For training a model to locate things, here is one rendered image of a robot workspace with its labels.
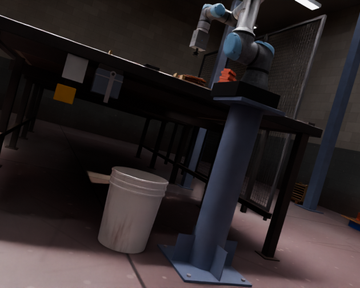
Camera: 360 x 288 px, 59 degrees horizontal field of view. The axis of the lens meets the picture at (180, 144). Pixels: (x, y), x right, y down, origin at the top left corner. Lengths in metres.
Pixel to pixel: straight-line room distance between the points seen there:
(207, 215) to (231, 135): 0.41
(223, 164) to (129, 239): 0.58
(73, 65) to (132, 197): 0.70
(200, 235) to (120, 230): 0.40
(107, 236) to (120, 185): 0.26
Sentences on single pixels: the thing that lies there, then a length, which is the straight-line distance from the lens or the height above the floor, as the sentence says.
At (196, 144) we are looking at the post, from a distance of 3.97.
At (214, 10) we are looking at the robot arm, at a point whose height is 1.37.
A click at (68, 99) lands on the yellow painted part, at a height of 0.64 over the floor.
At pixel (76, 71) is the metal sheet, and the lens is 1.69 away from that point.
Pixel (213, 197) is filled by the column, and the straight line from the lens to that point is 1.62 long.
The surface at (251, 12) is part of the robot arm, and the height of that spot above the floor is 1.28.
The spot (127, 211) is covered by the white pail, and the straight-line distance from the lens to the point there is 1.58.
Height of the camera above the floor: 0.62
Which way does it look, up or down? 2 degrees down
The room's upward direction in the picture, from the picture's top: 16 degrees clockwise
